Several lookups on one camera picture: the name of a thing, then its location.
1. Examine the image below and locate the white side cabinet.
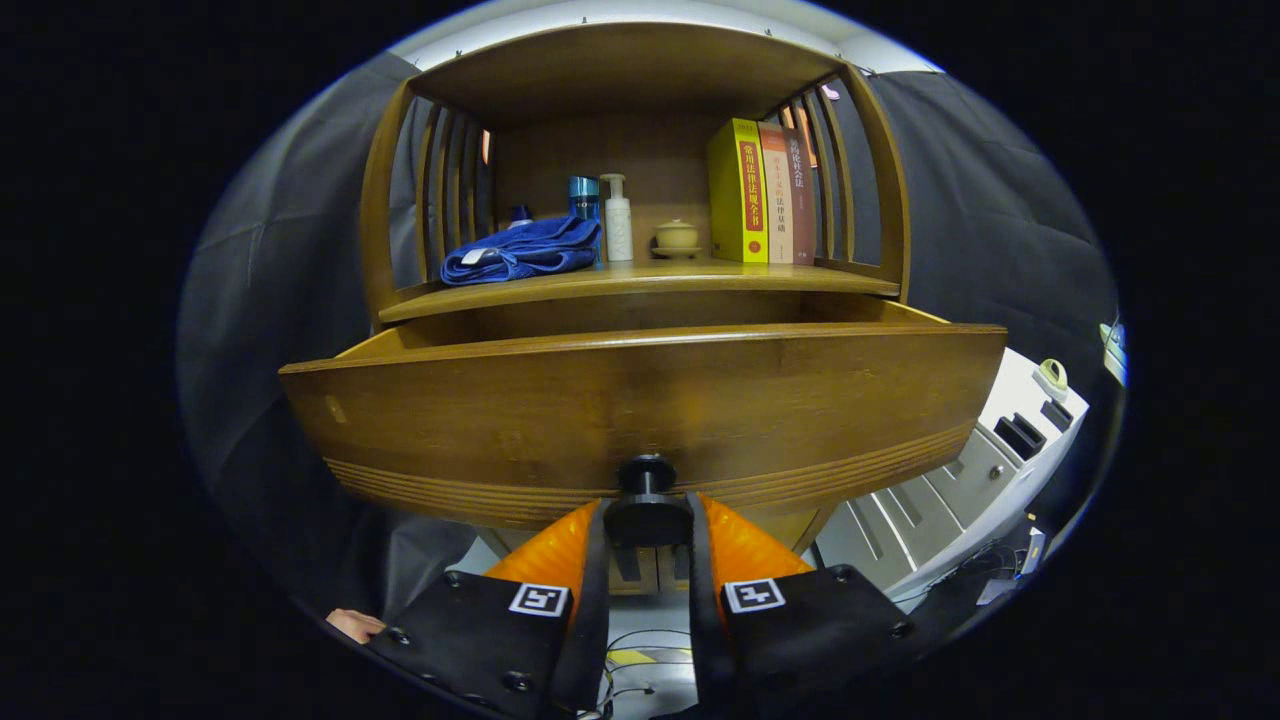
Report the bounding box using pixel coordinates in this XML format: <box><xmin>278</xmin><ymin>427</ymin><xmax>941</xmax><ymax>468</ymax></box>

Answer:
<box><xmin>815</xmin><ymin>345</ymin><xmax>1091</xmax><ymax>601</ymax></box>

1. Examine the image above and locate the orange and white book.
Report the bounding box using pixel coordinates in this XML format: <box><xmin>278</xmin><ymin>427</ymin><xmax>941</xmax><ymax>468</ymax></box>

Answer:
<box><xmin>757</xmin><ymin>121</ymin><xmax>796</xmax><ymax>265</ymax></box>

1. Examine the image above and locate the wooden cabinet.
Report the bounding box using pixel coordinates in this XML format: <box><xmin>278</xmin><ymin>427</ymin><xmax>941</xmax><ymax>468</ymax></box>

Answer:
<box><xmin>360</xmin><ymin>22</ymin><xmax>913</xmax><ymax>593</ymax></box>

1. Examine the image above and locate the white pump bottle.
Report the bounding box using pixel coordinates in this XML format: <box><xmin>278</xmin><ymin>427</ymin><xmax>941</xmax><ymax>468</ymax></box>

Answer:
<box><xmin>599</xmin><ymin>173</ymin><xmax>634</xmax><ymax>263</ymax></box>

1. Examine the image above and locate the brown book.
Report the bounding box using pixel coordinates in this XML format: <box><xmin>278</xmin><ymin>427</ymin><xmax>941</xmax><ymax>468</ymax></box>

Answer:
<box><xmin>782</xmin><ymin>126</ymin><xmax>817</xmax><ymax>265</ymax></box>

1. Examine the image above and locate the black drawer knob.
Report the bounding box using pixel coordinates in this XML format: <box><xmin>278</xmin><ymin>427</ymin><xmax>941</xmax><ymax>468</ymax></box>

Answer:
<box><xmin>603</xmin><ymin>454</ymin><xmax>694</xmax><ymax>548</ymax></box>

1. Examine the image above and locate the wooden countertop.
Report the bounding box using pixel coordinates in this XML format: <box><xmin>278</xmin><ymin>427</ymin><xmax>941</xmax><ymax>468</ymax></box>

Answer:
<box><xmin>378</xmin><ymin>258</ymin><xmax>901</xmax><ymax>323</ymax></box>

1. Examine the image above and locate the beige lidded teacup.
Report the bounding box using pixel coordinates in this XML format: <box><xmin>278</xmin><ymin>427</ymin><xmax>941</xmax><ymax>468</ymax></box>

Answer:
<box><xmin>652</xmin><ymin>219</ymin><xmax>703</xmax><ymax>259</ymax></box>

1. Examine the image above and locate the blue folded towel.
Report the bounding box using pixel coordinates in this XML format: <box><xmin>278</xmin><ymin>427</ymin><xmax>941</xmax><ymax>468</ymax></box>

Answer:
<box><xmin>440</xmin><ymin>215</ymin><xmax>603</xmax><ymax>286</ymax></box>

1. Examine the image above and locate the wooden drawer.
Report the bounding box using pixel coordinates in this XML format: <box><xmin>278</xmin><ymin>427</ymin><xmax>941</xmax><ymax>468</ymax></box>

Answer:
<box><xmin>278</xmin><ymin>300</ymin><xmax>1009</xmax><ymax>531</ymax></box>

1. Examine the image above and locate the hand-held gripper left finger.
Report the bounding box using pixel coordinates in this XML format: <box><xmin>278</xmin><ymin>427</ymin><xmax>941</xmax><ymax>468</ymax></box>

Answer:
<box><xmin>365</xmin><ymin>498</ymin><xmax>611</xmax><ymax>719</ymax></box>

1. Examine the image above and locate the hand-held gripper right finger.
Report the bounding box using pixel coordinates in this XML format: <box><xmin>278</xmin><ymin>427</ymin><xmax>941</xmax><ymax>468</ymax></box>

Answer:
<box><xmin>686</xmin><ymin>492</ymin><xmax>916</xmax><ymax>719</ymax></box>

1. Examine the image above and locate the yellow book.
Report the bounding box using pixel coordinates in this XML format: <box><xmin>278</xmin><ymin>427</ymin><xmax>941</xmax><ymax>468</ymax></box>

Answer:
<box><xmin>707</xmin><ymin>118</ymin><xmax>769</xmax><ymax>265</ymax></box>

